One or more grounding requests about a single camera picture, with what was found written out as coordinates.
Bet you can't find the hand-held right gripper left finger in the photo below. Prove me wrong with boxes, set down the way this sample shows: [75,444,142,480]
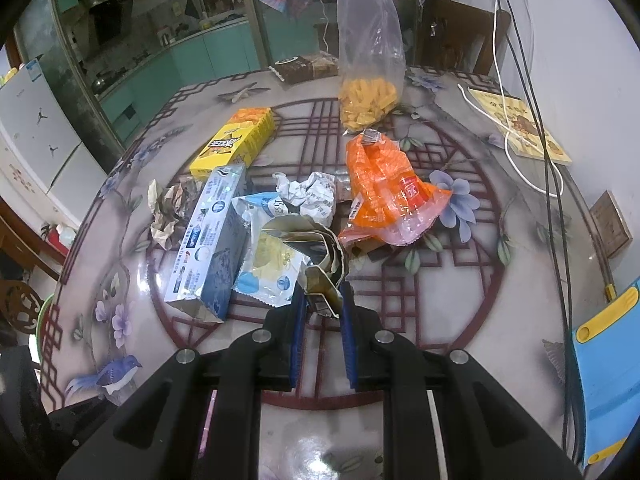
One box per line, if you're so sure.
[55,285,308,480]

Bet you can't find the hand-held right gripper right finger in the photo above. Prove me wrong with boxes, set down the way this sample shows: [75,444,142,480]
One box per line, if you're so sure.
[340,280,583,480]

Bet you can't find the brown gold foil wrapper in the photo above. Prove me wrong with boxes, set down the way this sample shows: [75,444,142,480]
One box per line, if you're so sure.
[262,215,348,318]

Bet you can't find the white paper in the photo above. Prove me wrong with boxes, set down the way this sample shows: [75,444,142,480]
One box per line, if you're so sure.
[272,171,337,228]

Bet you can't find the yellow box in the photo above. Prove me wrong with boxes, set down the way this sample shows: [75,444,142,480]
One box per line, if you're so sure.
[190,106,276,178]

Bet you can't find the red basin with green rim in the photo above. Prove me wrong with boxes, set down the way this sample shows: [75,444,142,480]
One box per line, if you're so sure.
[35,292,61,361]

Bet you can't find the blue yellow sachet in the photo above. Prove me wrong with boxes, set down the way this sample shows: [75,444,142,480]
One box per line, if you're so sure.
[232,191,313,308]

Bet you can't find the blue white box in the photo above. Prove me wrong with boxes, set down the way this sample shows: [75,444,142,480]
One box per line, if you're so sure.
[164,162,251,323]

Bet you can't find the orange wrapper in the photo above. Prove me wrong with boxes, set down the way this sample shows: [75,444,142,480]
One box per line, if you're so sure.
[339,130,453,247]

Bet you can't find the crumpled brown paper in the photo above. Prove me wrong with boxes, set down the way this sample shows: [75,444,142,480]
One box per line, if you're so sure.
[148,178,203,251]

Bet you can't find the clear bag of yellow snacks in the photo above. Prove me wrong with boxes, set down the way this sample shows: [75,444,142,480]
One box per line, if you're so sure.
[336,0,406,133]

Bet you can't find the red canister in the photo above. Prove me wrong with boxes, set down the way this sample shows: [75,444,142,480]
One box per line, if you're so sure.
[40,227,71,261]

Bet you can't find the dark snack packet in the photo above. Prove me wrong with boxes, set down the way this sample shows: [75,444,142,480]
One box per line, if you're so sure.
[269,52,341,83]

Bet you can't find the blue folding chair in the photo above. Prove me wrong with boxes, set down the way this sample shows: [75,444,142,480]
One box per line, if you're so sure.
[570,277,640,466]

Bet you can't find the yellow book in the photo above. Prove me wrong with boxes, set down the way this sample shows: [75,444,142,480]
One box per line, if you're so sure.
[467,87,573,163]

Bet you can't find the wooden block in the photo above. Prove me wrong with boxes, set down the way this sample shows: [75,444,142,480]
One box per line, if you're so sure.
[590,190,633,260]

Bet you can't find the teal kitchen cabinets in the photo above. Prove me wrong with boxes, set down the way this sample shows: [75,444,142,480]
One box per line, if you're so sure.
[95,20,266,128]

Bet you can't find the wok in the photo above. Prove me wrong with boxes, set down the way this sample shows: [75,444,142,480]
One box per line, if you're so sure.
[92,71,122,94]

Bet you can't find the white fridge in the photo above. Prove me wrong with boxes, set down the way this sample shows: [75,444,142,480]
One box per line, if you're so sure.
[0,57,93,226]

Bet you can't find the black range hood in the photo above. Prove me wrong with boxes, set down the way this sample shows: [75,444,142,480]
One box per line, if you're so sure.
[82,0,135,46]

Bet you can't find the black cable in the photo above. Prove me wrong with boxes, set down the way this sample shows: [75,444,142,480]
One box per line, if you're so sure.
[487,0,583,466]

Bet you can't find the white cable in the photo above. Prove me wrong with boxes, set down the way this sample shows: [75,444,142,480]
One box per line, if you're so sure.
[457,0,565,197]

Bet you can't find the thin white cord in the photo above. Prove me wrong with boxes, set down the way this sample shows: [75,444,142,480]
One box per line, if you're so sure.
[319,0,332,56]

